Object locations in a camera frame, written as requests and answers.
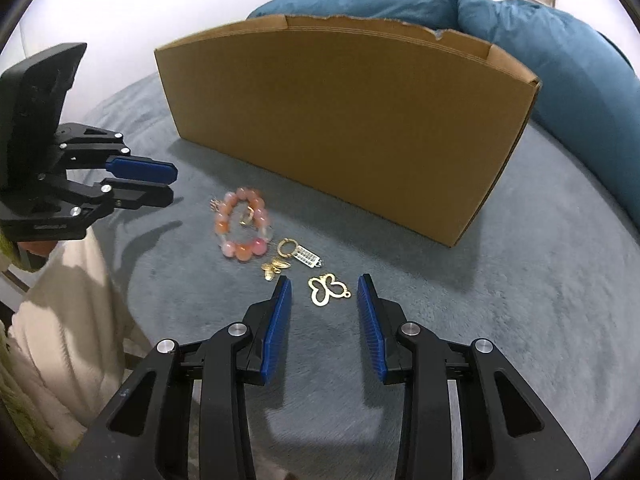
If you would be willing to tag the gold hoop rhinestone earring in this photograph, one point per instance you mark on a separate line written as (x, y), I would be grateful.
(288, 248)

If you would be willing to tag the blue duvet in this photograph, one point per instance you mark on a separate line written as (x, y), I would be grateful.
(589, 95)

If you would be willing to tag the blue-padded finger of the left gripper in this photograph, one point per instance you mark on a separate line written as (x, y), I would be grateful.
(141, 169)

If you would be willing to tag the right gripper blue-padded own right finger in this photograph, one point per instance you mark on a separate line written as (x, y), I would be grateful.
(507, 431)

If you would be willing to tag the small gold butterfly charm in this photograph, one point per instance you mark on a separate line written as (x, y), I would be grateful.
(274, 267)

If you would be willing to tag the person's left hand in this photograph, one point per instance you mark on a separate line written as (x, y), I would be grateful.
(41, 248)

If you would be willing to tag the brown cardboard box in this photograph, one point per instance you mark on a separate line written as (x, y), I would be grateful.
(413, 125)

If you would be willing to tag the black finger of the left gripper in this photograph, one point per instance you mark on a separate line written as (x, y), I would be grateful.
(134, 194)

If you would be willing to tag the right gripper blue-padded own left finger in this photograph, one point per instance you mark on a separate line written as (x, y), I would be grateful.
(143, 432)

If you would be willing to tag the gold butterfly outline pendant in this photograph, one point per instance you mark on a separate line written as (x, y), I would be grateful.
(326, 287)

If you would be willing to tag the grey bed sheet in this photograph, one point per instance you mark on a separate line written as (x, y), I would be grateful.
(548, 271)

